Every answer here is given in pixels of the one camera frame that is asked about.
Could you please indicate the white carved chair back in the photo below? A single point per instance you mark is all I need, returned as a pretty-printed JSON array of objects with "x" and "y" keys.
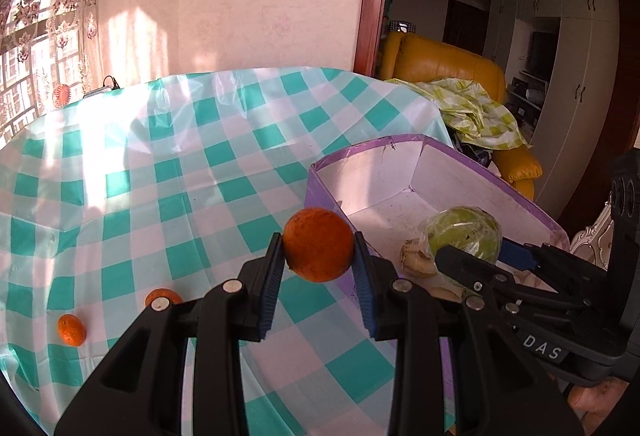
[{"x": 595, "y": 231}]

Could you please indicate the yellow leather sofa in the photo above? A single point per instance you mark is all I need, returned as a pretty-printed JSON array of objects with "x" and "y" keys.
[{"x": 450, "y": 61}]

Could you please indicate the yellow green checked cloth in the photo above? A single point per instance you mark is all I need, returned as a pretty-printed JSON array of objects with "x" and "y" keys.
[{"x": 475, "y": 111}]

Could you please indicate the beige ginger root piece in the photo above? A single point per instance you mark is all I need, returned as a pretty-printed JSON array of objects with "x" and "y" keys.
[{"x": 417, "y": 258}]

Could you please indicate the white wardrobe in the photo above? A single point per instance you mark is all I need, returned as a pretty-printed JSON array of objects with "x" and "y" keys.
[{"x": 575, "y": 141}]

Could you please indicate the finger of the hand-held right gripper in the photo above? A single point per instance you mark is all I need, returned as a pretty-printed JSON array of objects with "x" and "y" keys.
[
  {"x": 465, "y": 263},
  {"x": 515, "y": 254}
]

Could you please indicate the green fruit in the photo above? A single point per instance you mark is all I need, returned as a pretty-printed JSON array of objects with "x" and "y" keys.
[{"x": 460, "y": 231}]

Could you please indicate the green white checked tablecloth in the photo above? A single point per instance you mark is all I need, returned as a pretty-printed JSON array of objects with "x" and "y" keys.
[{"x": 150, "y": 196}]

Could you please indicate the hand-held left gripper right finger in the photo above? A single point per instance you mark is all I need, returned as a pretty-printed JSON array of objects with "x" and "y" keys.
[{"x": 365, "y": 301}]

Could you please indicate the person's right hand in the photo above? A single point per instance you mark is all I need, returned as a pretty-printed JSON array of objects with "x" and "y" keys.
[{"x": 597, "y": 406}]

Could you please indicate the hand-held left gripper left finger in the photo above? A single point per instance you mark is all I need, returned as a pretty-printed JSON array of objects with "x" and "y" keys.
[{"x": 267, "y": 296}]

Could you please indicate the floral lace curtain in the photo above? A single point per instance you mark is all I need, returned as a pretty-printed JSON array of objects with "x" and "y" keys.
[{"x": 75, "y": 6}]

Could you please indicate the black television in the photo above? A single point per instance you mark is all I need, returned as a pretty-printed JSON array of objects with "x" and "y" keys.
[{"x": 542, "y": 54}]

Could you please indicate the purple cardboard box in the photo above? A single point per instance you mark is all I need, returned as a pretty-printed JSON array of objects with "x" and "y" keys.
[{"x": 380, "y": 181}]

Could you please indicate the small orange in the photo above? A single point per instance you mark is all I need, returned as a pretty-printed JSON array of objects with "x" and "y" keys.
[
  {"x": 71, "y": 329},
  {"x": 162, "y": 296}
]

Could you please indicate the large orange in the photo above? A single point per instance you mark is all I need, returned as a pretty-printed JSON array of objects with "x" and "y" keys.
[{"x": 317, "y": 241}]

